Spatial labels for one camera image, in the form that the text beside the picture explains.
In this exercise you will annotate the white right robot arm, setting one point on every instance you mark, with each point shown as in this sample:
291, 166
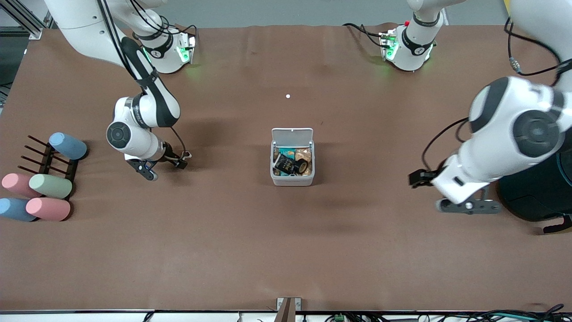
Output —
80, 22

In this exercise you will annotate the dark wooden peg rack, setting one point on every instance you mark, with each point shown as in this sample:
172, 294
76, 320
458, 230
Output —
47, 156

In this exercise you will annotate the brown snack packet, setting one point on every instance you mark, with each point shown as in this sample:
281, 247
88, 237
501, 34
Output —
304, 154

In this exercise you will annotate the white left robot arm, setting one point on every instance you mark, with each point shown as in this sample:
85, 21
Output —
496, 147

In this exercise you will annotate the small white lidded bin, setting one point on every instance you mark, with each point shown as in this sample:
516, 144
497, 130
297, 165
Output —
292, 181

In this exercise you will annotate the metal table edge bracket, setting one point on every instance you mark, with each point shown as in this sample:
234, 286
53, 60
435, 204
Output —
288, 308

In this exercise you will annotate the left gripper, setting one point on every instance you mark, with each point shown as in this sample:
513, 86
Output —
423, 177

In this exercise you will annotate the brown table cover sheet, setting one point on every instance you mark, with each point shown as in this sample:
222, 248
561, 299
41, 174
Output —
313, 250

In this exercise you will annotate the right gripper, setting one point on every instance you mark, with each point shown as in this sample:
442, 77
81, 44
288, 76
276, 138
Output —
172, 160

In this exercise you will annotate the aluminium frame profile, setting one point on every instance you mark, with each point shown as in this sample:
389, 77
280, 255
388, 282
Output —
22, 20

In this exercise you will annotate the white plastic loop scrap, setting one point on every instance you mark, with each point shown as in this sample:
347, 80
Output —
187, 154

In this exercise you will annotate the green cylindrical cup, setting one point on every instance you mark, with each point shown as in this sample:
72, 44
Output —
51, 185

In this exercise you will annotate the large black pedal trash can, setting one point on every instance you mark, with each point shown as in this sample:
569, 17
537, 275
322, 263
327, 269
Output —
536, 201

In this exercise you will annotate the pink cylindrical cup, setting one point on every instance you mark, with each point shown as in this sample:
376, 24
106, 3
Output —
47, 209
15, 183

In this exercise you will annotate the teal snack packet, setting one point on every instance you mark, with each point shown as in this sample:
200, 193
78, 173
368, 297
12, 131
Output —
288, 152

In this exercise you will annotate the blue cylindrical cup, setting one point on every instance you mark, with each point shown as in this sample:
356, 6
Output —
69, 146
13, 209

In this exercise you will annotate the black snack wrapper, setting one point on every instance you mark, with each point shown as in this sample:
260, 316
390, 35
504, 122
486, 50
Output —
288, 165

